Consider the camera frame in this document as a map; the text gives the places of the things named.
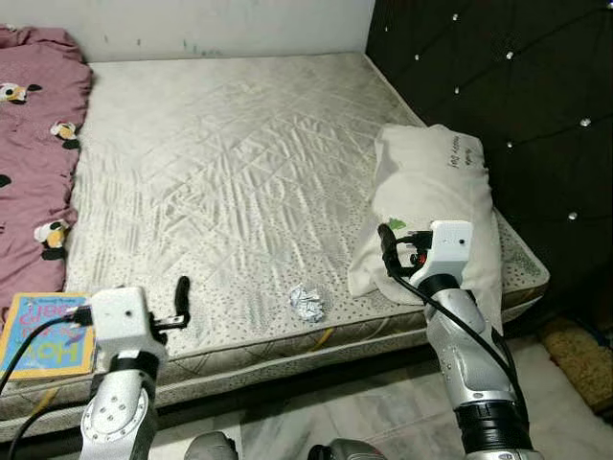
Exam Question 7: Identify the white pillow with green leaf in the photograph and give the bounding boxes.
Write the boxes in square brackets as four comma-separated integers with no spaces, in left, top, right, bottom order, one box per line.
[347,125,504,332]

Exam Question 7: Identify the white quilted mattress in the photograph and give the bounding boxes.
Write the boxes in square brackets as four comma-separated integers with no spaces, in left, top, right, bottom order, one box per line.
[0,53,550,423]

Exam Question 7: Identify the colourful children's book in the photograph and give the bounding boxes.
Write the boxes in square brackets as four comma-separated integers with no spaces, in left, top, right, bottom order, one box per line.
[0,292,97,380]

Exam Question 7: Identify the grey robot leg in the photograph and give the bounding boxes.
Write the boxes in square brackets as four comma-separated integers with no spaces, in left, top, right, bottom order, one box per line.
[185,431,240,460]
[306,439,389,460]

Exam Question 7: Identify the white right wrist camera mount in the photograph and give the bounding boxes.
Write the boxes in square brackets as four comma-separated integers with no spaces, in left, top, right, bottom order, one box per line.
[421,220,475,281]

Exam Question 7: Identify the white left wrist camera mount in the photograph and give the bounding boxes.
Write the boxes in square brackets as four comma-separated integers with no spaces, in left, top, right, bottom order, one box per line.
[90,287,166,360]

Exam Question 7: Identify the black tufted headboard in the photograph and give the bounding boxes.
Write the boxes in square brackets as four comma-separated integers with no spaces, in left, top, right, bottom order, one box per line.
[366,0,613,327]

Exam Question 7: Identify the grey right robot leg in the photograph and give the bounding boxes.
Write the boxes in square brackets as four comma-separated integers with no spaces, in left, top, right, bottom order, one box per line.
[306,439,389,460]

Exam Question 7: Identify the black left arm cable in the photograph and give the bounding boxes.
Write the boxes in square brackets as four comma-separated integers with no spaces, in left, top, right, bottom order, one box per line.
[0,311,92,460]

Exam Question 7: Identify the grey left robot leg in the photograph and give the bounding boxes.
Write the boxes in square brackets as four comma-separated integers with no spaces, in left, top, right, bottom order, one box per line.
[185,431,240,460]

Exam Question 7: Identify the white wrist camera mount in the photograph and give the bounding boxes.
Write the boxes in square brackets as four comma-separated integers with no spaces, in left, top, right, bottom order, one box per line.
[421,220,475,281]
[90,287,166,360]

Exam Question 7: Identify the pink cartoon print blanket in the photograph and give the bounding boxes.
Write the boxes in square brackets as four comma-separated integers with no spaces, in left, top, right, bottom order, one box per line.
[0,26,94,317]

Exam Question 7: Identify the brown floor mat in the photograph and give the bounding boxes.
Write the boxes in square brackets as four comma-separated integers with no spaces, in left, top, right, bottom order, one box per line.
[538,316,613,413]

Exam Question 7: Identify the dark bed base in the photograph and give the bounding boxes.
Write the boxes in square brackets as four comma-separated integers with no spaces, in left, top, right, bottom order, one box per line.
[144,287,566,427]

